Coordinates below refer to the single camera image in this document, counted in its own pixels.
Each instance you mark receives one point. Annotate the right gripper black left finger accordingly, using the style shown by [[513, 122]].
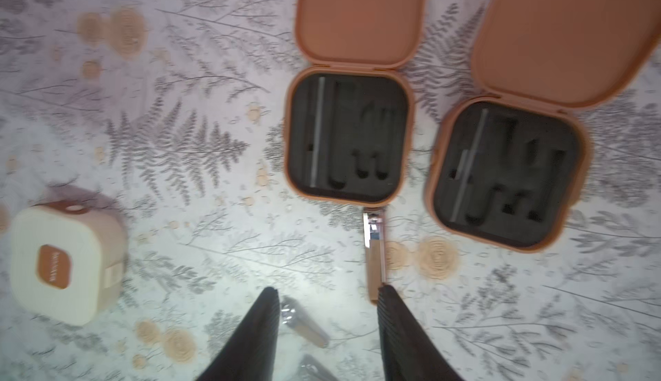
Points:
[[249, 354]]

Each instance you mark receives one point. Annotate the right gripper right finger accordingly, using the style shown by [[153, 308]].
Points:
[[407, 352]]

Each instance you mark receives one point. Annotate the cream nail clipper case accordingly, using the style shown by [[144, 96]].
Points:
[[67, 261]]

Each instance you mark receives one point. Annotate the light brown nail clipper case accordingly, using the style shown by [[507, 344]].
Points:
[[350, 113]]

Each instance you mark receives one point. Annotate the brown nail file sleeve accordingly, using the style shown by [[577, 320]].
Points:
[[374, 243]]

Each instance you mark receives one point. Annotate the dark brown nail clipper case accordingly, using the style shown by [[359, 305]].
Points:
[[508, 166]]

